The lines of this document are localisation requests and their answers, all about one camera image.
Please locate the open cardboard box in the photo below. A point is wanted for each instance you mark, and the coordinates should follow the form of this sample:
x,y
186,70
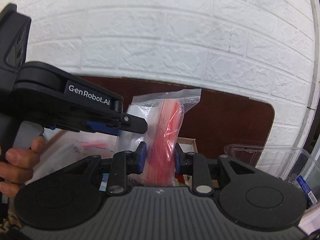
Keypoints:
x,y
65,148

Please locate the bare left hand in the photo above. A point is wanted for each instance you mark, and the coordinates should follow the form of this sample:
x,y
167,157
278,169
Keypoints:
x,y
19,165

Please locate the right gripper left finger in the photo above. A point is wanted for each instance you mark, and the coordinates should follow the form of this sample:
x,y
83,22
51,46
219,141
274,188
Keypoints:
x,y
118,168

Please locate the zip bag with red strips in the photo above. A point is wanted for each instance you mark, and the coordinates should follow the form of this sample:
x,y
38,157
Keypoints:
x,y
164,113

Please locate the clear plastic container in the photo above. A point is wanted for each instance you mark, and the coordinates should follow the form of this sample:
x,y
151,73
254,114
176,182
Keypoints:
x,y
291,164

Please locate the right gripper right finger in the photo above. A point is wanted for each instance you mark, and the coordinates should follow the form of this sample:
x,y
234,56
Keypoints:
x,y
207,175

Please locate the dark brown board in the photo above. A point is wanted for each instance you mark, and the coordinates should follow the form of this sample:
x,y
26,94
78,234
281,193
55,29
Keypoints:
x,y
219,119

